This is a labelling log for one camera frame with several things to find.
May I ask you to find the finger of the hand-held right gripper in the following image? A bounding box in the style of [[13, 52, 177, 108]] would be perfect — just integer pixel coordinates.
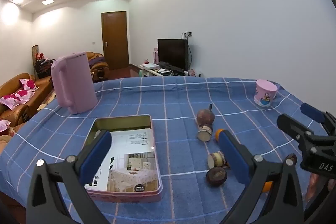
[[277, 114, 336, 153], [301, 103, 336, 135]]

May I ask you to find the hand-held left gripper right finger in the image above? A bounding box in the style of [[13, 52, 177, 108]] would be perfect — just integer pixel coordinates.
[[219, 130, 305, 224]]

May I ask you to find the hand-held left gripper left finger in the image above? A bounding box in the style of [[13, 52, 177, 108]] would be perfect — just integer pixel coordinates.
[[26, 130, 113, 224]]

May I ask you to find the cut purple fruit half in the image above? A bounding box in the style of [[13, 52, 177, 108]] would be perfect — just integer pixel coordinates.
[[197, 125, 213, 141], [208, 151, 229, 169]]

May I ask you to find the dark round stemless fruit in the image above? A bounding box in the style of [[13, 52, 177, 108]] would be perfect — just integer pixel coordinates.
[[206, 167, 227, 188]]

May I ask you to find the whole mangosteen with stem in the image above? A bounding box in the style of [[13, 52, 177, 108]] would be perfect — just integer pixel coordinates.
[[197, 104, 215, 126]]

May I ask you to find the pink tin box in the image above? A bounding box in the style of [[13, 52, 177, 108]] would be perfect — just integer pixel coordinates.
[[84, 114, 163, 202]]

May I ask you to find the person's right hand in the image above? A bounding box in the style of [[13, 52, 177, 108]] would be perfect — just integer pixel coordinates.
[[305, 174, 319, 201]]

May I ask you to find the printed paper leaflet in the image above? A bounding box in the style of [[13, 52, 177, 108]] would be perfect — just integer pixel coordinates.
[[85, 128, 159, 191]]

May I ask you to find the pink cartoon cup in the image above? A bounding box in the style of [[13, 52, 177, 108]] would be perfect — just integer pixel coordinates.
[[254, 79, 278, 108]]

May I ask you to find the pink electric kettle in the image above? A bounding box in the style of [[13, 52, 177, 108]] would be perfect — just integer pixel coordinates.
[[51, 51, 98, 115]]

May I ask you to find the blue checked cloth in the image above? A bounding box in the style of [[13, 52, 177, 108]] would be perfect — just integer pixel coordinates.
[[0, 76, 336, 224]]

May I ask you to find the long brown leather sofa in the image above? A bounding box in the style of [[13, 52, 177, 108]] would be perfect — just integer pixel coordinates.
[[0, 73, 54, 132]]

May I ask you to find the purple cloth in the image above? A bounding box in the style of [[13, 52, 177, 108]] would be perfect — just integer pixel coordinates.
[[89, 55, 104, 69]]

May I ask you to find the white television stand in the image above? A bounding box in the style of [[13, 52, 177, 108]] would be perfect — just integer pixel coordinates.
[[139, 64, 200, 77]]

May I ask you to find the brown leather armchair sofa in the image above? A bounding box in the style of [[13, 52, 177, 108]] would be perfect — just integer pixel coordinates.
[[86, 51, 109, 81]]

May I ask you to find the brown wooden door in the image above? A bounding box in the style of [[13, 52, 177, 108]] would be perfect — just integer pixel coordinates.
[[101, 11, 130, 70]]

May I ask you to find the black television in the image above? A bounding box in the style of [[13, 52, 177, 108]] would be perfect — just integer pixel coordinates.
[[157, 39, 189, 71]]

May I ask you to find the black power cable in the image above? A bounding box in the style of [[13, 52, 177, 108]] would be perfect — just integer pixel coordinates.
[[181, 33, 193, 72]]

